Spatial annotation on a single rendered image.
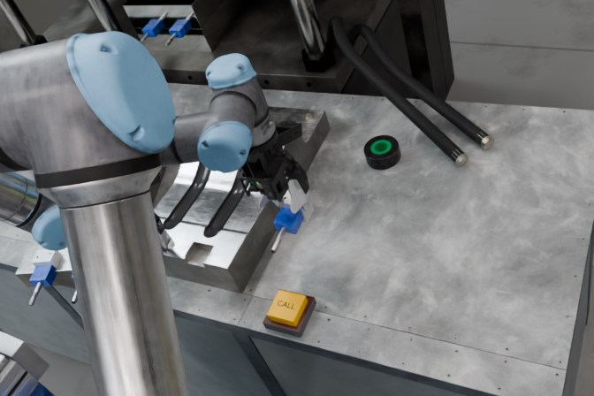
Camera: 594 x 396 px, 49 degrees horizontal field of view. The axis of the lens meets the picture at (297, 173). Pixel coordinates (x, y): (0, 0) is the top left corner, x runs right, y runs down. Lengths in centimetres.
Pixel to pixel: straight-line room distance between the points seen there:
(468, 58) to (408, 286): 193
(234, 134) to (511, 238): 62
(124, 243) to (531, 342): 79
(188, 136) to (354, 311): 50
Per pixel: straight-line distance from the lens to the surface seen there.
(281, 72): 191
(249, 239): 136
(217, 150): 96
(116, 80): 58
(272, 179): 114
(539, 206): 139
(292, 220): 126
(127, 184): 61
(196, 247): 140
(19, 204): 106
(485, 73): 299
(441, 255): 132
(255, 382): 176
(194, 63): 210
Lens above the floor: 186
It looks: 43 degrees down
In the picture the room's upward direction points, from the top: 22 degrees counter-clockwise
